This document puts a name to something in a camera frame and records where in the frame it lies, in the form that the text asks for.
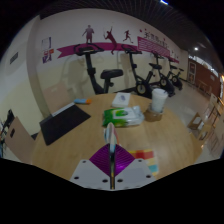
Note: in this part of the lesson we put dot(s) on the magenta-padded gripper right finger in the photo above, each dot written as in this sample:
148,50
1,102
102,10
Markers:
128,166

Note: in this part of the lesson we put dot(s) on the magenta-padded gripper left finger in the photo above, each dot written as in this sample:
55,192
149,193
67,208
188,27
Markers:
96,166

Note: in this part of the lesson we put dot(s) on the colourful checkered towel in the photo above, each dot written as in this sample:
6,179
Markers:
111,133

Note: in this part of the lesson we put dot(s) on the green white wet wipes pack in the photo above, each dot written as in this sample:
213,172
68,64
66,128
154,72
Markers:
121,116

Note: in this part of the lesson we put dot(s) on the black tablet with cover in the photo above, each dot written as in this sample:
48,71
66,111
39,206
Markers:
63,125

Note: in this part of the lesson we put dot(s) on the brown tape roll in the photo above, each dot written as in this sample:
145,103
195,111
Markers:
151,116

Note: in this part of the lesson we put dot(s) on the small white box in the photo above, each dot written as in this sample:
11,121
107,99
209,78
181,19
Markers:
121,100

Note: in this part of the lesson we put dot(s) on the blue orange marker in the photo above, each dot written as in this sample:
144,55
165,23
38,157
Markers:
81,101

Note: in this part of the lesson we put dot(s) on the white paper cup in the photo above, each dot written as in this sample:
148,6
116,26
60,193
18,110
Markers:
159,100

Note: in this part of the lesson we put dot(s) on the wooden chair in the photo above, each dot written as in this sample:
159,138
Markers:
56,98
18,140

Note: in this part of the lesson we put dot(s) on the group of wooden chairs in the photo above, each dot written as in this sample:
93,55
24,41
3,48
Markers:
206,126

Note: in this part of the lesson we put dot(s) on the black upright exercise bike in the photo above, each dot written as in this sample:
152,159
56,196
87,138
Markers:
91,75

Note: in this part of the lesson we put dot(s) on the wall poster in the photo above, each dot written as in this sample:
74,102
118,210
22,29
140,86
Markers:
47,50

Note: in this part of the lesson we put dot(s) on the dark wall sign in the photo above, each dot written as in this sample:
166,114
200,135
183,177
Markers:
14,57

